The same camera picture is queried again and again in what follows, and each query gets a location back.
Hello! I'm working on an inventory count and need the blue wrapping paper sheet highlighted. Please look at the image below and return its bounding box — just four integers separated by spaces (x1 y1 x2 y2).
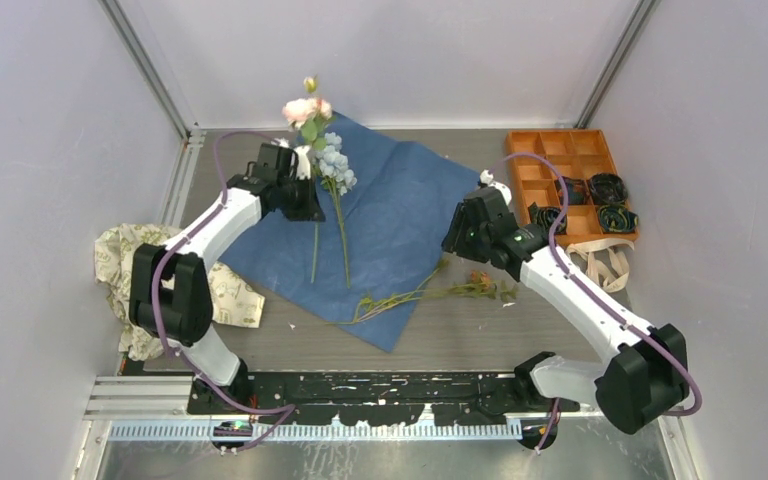
220 114 479 352

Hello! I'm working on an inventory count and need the dark ribbon roll green pattern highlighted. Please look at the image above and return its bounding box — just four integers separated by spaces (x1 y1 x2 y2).
527 203 567 237

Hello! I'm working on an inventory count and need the black ribbon roll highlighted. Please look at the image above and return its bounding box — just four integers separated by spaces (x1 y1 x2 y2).
587 172 629 205

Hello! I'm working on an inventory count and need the aluminium front rail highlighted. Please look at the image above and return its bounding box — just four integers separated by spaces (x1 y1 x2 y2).
83 372 686 443

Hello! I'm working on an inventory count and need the cream patterned cloth bag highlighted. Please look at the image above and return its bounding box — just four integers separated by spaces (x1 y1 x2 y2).
94 223 265 361

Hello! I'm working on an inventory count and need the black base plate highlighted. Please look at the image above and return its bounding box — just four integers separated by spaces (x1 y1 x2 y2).
187 370 581 427

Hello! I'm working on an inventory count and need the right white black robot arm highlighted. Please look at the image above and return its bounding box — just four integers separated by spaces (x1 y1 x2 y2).
442 184 694 435

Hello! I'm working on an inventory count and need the orange rose stem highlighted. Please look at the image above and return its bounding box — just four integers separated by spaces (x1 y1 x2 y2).
336 260 519 326

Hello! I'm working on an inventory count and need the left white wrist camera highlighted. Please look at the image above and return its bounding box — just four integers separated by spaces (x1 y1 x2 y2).
271 138 312 180

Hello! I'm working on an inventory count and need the blue hydrangea stem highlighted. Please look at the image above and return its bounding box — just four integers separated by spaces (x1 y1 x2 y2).
315 132 358 288

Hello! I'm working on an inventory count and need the dark ribbon roll orange pattern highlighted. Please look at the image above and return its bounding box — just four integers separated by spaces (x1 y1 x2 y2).
554 176 589 205

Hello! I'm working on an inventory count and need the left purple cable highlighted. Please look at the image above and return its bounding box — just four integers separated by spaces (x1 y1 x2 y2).
150 130 297 455

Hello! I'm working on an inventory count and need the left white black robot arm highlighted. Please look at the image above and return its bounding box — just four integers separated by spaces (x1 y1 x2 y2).
128 140 325 413

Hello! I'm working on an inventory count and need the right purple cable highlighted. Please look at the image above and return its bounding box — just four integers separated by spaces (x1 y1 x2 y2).
483 152 703 454

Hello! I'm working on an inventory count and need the purple cable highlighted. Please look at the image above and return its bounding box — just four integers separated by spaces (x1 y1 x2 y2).
150 130 297 455
483 152 703 454

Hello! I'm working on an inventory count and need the dark ribbon roll yellow pattern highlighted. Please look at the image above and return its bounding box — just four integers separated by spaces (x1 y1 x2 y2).
596 205 638 234

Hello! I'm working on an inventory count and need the small green circuit board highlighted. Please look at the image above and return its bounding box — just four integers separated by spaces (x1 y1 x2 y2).
212 420 253 438

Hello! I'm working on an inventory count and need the beige tote bag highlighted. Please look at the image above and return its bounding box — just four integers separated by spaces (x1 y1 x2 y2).
564 238 635 293

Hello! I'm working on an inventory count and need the orange compartment tray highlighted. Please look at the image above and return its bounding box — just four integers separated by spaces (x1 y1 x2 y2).
502 129 639 247

